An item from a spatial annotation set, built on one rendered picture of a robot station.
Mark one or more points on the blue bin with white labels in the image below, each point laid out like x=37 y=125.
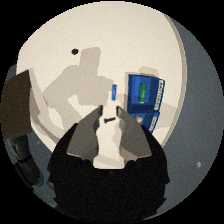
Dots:
x=148 y=108

